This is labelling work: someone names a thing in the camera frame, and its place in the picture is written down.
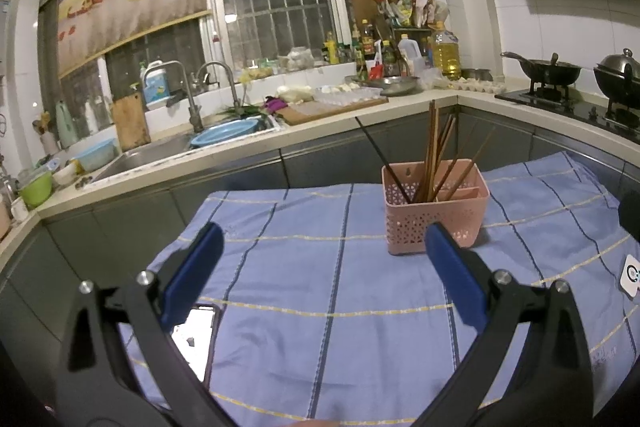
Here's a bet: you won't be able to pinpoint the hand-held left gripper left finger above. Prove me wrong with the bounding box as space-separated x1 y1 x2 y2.
56 221 237 427

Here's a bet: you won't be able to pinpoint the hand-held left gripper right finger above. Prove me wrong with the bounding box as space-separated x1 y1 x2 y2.
414 221 595 427

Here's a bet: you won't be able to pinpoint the pink perforated plastic basket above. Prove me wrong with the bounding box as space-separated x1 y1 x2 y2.
381 158 490 257

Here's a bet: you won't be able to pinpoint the dark brown wooden chopstick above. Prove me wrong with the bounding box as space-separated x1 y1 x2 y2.
431 106 443 204
424 102 434 204
433 114 457 202
427 102 438 204

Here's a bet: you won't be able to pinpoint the black chopstick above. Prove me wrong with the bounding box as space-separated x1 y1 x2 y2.
354 117 413 204

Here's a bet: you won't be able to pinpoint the black smartphone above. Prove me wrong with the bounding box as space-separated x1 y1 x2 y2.
169 302 223 386

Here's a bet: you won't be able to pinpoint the reddish brown chopstick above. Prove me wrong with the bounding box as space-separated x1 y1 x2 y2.
444 127 497 202

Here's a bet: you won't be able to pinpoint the steel sink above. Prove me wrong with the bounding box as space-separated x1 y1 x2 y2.
91 133 195 184

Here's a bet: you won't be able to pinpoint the blue checked tablecloth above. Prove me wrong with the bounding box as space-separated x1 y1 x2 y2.
117 150 640 427

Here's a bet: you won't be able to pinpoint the blue plastic basin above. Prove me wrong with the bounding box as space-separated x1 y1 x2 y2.
190 119 262 148

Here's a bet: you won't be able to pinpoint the upright wooden cutting board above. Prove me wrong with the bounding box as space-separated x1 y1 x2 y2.
110 93 152 152

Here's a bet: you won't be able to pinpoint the green onions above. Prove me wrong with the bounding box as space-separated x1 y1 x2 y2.
219 104 262 118

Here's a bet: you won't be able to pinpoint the green plastic bowl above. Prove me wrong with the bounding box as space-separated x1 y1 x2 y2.
18 170 54 208

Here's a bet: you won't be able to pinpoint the white cloth tag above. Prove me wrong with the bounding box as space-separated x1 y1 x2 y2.
619 253 640 299

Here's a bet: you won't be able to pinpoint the angular steel faucet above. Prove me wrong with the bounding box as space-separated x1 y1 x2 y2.
143 60 205 134

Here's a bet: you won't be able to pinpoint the dark object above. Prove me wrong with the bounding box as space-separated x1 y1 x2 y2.
618 189 640 239

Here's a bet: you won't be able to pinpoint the egg carton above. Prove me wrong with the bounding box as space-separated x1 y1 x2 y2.
446 77 507 96

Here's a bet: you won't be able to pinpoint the blue label detergent bottle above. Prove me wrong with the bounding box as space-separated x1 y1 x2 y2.
143 61 169 104

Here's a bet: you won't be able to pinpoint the tall curved steel faucet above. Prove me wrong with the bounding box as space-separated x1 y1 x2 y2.
196 60 242 118

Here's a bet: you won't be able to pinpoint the pale green bottle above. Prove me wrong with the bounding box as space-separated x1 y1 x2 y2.
54 100 76 149

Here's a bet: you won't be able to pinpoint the steel mixing bowl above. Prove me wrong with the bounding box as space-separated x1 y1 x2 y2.
366 75 421 96

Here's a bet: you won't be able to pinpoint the black gas stove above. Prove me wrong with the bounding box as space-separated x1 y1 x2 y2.
494 83 640 131

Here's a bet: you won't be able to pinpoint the white food pile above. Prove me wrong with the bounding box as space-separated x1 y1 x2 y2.
276 84 317 106

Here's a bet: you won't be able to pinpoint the flat wooden cutting board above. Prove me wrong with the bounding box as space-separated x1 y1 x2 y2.
276 95 390 126

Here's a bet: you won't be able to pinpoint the clear plastic food tray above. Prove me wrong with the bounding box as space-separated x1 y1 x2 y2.
314 84 384 104

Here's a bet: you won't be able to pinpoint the large cooking oil bottle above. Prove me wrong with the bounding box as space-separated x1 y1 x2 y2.
430 22 461 81

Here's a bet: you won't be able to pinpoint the black wok with ladle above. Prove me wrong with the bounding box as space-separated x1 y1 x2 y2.
501 51 584 86

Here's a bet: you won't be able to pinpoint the white plastic jug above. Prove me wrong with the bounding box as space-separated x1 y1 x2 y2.
397 34 424 76

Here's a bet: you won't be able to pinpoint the dark sauce bottle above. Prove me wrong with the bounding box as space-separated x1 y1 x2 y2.
360 19 376 58

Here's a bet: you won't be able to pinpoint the black wok with lid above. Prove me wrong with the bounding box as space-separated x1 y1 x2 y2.
593 48 640 101

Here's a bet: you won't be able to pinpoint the shelf of seasoning packets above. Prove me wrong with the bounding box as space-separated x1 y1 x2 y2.
369 0 452 31

